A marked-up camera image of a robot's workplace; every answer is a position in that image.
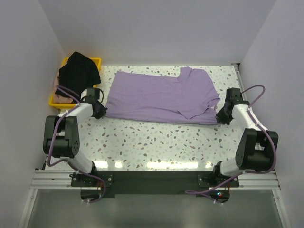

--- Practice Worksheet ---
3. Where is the purple t shirt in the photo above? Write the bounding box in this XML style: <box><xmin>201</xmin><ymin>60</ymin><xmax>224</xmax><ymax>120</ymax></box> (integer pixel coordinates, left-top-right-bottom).
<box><xmin>106</xmin><ymin>66</ymin><xmax>220</xmax><ymax>125</ymax></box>

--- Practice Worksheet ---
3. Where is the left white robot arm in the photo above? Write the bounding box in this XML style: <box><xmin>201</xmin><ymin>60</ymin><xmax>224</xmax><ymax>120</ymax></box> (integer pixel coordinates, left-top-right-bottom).
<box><xmin>43</xmin><ymin>85</ymin><xmax>107</xmax><ymax>188</ymax></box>

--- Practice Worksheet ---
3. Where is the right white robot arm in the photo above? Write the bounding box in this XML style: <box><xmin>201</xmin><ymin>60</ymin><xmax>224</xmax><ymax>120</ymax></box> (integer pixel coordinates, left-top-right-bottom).
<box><xmin>210</xmin><ymin>88</ymin><xmax>279</xmax><ymax>189</ymax></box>

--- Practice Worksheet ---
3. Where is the black t shirt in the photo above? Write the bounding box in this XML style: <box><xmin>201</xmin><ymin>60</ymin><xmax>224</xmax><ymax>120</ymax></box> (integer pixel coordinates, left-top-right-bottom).
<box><xmin>58</xmin><ymin>52</ymin><xmax>101</xmax><ymax>97</ymax></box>

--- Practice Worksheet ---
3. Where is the pink t shirt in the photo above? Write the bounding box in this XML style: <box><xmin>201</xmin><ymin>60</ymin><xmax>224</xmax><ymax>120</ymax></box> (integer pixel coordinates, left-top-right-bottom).
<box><xmin>52</xmin><ymin>73</ymin><xmax>79</xmax><ymax>104</ymax></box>

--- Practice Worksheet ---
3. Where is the yellow plastic bin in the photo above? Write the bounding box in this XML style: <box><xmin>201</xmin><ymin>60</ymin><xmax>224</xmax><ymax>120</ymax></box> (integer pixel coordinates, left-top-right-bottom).
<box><xmin>48</xmin><ymin>57</ymin><xmax>102</xmax><ymax>110</ymax></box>

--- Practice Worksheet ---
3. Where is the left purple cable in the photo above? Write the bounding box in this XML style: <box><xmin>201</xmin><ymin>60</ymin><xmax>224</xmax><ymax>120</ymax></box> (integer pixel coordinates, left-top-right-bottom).
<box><xmin>47</xmin><ymin>85</ymin><xmax>106</xmax><ymax>204</ymax></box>

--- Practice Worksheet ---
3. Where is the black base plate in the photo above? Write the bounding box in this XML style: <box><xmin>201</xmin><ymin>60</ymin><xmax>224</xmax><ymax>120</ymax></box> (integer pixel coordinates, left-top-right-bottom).
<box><xmin>69</xmin><ymin>171</ymin><xmax>239</xmax><ymax>199</ymax></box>

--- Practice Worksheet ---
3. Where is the aluminium frame rail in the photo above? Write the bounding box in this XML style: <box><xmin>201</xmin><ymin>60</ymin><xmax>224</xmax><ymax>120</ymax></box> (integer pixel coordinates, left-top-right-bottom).
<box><xmin>30</xmin><ymin>170</ymin><xmax>281</xmax><ymax>190</ymax></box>

